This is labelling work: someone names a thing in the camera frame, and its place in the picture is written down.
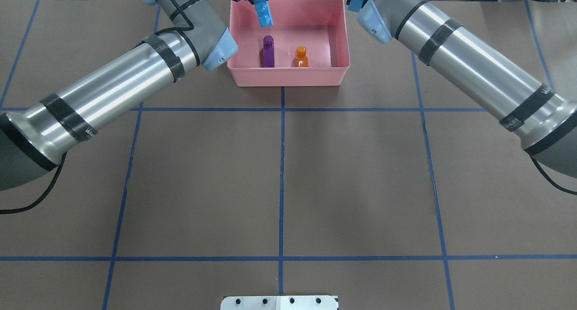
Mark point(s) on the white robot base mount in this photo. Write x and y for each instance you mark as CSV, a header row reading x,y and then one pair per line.
x,y
291,302

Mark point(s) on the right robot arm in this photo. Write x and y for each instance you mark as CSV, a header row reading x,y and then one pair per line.
x,y
544,121

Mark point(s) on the purple block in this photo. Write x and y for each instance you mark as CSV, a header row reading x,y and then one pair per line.
x,y
268,52

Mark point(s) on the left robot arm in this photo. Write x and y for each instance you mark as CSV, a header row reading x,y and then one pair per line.
x,y
33,141

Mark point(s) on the long blue studded block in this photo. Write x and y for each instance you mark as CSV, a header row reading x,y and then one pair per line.
x,y
264,14

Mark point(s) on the orange block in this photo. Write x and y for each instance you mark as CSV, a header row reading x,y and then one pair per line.
x,y
301,57

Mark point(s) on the pink plastic box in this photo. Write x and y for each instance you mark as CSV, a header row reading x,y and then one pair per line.
x,y
319,25

